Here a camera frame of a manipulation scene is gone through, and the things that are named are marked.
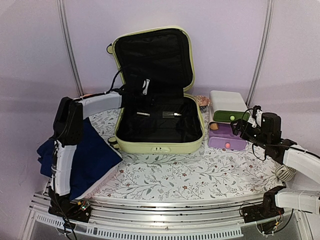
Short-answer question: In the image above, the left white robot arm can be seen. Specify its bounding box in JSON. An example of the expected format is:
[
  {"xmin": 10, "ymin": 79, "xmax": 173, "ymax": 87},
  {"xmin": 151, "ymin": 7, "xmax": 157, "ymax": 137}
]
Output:
[{"xmin": 50, "ymin": 78, "xmax": 156, "ymax": 196}]

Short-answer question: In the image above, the brown plush toy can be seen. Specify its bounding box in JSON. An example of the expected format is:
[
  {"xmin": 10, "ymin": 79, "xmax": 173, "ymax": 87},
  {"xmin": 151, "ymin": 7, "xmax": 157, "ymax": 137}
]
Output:
[{"xmin": 209, "ymin": 122, "xmax": 219, "ymax": 131}]

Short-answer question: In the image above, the frosted glass spray bottle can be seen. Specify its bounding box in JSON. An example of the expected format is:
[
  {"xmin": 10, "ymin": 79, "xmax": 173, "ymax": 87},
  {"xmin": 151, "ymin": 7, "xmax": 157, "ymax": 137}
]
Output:
[{"xmin": 162, "ymin": 111, "xmax": 182, "ymax": 118}]

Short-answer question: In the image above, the dark blue garment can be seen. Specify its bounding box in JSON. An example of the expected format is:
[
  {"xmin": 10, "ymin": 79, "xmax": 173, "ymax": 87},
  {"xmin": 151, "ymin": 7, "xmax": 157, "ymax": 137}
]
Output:
[{"xmin": 36, "ymin": 118, "xmax": 123, "ymax": 201}]

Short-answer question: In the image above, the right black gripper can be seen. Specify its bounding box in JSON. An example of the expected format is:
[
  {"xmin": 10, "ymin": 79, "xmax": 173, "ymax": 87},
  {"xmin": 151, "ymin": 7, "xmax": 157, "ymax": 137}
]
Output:
[{"xmin": 231, "ymin": 118, "xmax": 271, "ymax": 150}]

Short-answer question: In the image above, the pink bowl behind basket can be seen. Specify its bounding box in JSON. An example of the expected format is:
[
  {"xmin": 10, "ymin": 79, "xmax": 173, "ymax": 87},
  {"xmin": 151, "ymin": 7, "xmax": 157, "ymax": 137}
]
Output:
[{"xmin": 81, "ymin": 93, "xmax": 93, "ymax": 98}]

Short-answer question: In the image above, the right metal corner post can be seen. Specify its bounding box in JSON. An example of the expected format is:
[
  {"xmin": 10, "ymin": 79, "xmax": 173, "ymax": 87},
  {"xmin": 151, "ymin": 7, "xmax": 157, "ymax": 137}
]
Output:
[{"xmin": 245, "ymin": 0, "xmax": 274, "ymax": 107}]

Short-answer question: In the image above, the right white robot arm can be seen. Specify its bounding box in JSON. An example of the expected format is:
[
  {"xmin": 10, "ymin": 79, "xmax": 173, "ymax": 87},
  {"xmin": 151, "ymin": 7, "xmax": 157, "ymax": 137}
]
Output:
[{"xmin": 231, "ymin": 109, "xmax": 320, "ymax": 222}]

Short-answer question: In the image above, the metal corner post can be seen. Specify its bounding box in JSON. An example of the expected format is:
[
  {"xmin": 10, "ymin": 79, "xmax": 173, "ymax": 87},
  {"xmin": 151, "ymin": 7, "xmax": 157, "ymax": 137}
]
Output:
[
  {"xmin": 245, "ymin": 0, "xmax": 274, "ymax": 107},
  {"xmin": 56, "ymin": 0, "xmax": 84, "ymax": 96}
]

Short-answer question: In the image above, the left metal corner post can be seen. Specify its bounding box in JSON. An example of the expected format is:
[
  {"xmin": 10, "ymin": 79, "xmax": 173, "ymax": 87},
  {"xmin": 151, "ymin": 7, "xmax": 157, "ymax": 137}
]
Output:
[{"xmin": 56, "ymin": 0, "xmax": 84, "ymax": 96}]

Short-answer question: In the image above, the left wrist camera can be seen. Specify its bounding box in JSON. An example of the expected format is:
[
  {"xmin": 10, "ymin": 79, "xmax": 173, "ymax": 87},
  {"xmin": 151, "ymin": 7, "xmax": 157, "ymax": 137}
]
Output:
[{"xmin": 142, "ymin": 79, "xmax": 150, "ymax": 96}]

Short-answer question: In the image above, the green drawer with knob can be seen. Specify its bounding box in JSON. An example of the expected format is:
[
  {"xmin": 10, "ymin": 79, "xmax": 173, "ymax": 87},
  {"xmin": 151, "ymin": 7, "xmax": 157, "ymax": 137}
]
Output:
[{"xmin": 212, "ymin": 110, "xmax": 250, "ymax": 123}]

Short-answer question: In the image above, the purple drawer with pink knob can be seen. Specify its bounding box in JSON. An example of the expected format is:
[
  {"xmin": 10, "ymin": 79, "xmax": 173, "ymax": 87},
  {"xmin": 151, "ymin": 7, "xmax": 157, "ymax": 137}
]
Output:
[{"xmin": 208, "ymin": 123, "xmax": 247, "ymax": 151}]

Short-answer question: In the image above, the light green hard-shell suitcase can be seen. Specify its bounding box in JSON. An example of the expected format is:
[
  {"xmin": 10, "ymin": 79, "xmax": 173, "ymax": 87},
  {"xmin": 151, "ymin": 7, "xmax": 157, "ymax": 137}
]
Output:
[{"xmin": 106, "ymin": 26, "xmax": 205, "ymax": 154}]

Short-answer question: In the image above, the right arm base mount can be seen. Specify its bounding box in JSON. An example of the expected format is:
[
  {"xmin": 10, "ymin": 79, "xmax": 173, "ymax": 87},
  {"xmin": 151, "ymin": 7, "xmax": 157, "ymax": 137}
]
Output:
[{"xmin": 239, "ymin": 186, "xmax": 285, "ymax": 235}]

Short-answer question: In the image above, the white plastic mesh basket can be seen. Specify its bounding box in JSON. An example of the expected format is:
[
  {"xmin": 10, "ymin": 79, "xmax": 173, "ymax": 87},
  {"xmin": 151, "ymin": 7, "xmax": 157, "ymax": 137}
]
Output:
[{"xmin": 81, "ymin": 165, "xmax": 119, "ymax": 199}]

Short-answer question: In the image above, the floral patterned tablecloth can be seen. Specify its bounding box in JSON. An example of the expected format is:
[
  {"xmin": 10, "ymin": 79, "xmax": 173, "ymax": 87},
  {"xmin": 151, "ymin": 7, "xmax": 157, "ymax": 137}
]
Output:
[{"xmin": 47, "ymin": 99, "xmax": 288, "ymax": 201}]

